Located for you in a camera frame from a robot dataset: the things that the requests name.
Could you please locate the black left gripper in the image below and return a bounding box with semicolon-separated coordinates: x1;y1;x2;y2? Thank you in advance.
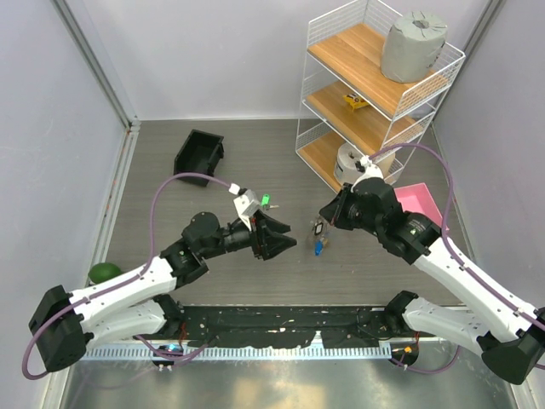
201;209;296;259

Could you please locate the black key tag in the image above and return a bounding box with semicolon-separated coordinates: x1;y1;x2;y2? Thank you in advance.
313;222;324;236

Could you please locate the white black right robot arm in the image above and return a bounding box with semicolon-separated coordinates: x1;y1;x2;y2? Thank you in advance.
319;177;544;385

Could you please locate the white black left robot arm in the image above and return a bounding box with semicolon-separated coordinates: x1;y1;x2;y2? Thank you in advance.
24;210;297;373

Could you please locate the green tag with key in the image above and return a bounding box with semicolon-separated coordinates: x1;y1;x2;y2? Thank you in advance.
261;193;279;210

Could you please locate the white labelled paper roll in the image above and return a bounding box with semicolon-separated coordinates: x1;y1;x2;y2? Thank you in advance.
334;142;370;185

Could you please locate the beige cup on shelf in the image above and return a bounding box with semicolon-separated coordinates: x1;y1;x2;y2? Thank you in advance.
373;153;398;184

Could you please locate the pink plastic tray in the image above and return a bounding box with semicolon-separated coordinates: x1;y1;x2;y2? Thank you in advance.
394;182;443;227

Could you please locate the yellow toy on shelf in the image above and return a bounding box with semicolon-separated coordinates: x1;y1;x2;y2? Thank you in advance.
343;94;370;112

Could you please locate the black plastic storage bin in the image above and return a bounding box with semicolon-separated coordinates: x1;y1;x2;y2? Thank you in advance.
173;130;225;176

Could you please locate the green round fruit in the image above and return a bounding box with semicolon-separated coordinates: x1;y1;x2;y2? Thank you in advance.
88;262;123;284

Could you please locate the grey wrapped paper roll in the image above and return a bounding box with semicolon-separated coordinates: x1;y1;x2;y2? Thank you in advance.
381;11;448;84

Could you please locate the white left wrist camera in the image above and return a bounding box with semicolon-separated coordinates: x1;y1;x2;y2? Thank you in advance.
233;189;261;231

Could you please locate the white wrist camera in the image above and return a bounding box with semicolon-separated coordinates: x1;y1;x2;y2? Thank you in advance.
233;189;261;231
353;155;384;185

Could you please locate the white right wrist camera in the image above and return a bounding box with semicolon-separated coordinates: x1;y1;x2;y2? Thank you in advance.
353;155;384;185

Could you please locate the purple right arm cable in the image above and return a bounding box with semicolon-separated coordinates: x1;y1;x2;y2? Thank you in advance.
368;143;545;317

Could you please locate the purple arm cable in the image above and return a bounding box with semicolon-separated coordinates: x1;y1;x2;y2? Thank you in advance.
20;171;233;380
368;143;545;317

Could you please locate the white wire wooden shelf rack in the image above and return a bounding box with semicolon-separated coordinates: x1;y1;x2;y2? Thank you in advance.
295;1;465;191

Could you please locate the white slotted cable duct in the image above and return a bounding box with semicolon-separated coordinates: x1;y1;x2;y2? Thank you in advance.
81;340;392;361

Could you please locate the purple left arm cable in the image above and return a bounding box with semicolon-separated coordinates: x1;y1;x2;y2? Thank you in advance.
20;171;233;380

